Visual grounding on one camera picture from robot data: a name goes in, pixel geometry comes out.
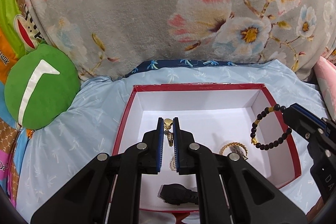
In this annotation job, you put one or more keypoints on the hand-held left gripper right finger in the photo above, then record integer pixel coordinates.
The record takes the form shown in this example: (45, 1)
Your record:
(176, 145)

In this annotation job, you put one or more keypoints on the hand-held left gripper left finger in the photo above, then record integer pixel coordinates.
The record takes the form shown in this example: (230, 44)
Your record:
(159, 145)

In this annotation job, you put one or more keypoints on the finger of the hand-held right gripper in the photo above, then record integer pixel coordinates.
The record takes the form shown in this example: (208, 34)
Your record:
(299, 121)
(307, 111)

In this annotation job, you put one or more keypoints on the gold earring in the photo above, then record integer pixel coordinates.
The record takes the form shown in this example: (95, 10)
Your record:
(168, 123)

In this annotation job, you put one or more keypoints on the red cardboard box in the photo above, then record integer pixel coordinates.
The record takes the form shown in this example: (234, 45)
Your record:
(210, 114)

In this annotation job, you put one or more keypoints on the black wrist watch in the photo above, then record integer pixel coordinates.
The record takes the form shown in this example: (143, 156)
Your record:
(176, 193)

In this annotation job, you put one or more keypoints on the gold bangle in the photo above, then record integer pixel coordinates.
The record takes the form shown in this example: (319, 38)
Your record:
(225, 146)

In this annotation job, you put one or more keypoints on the silver metal watch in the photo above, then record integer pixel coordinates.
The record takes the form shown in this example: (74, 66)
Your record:
(240, 152)

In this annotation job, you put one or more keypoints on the pink plush pillow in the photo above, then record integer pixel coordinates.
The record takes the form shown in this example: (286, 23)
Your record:
(325, 74)

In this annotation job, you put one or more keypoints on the navy palm print cloth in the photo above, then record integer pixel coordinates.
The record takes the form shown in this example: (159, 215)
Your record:
(168, 65)

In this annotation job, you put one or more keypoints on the light blue palm print sheet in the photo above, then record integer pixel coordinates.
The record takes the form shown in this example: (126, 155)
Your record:
(78, 140)

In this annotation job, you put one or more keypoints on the green round cushion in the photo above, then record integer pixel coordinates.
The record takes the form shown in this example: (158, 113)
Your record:
(52, 93)

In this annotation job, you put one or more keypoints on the grey floral blanket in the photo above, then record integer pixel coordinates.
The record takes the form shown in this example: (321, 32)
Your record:
(131, 17)

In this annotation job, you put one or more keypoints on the colourful cartoon printed blanket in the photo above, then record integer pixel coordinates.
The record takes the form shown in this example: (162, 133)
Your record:
(15, 30)

